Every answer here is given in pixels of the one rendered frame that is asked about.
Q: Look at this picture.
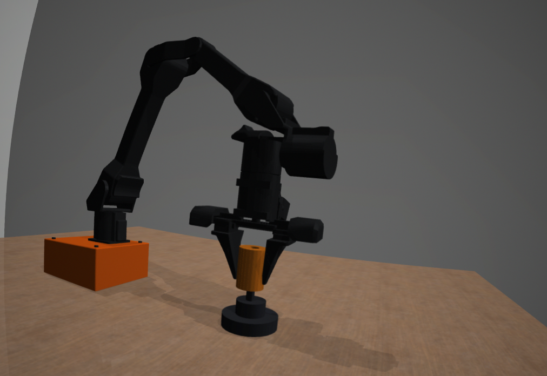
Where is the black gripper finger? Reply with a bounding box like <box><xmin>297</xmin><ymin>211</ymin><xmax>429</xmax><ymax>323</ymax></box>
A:
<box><xmin>262</xmin><ymin>238</ymin><xmax>296</xmax><ymax>285</ymax></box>
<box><xmin>211</xmin><ymin>230</ymin><xmax>244</xmax><ymax>280</ymax></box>

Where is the orange cylindrical knob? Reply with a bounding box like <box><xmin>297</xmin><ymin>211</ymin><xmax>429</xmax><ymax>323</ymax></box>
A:
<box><xmin>236</xmin><ymin>245</ymin><xmax>265</xmax><ymax>292</ymax></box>

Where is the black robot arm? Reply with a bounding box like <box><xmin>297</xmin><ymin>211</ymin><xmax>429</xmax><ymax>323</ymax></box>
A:
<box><xmin>86</xmin><ymin>37</ymin><xmax>338</xmax><ymax>244</ymax></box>

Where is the black stepped round pedestal with shaft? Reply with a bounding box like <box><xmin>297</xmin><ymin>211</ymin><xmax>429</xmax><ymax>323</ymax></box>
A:
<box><xmin>221</xmin><ymin>291</ymin><xmax>278</xmax><ymax>337</ymax></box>

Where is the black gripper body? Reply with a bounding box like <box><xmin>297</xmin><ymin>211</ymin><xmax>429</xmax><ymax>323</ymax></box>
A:
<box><xmin>189</xmin><ymin>172</ymin><xmax>324</xmax><ymax>243</ymax></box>

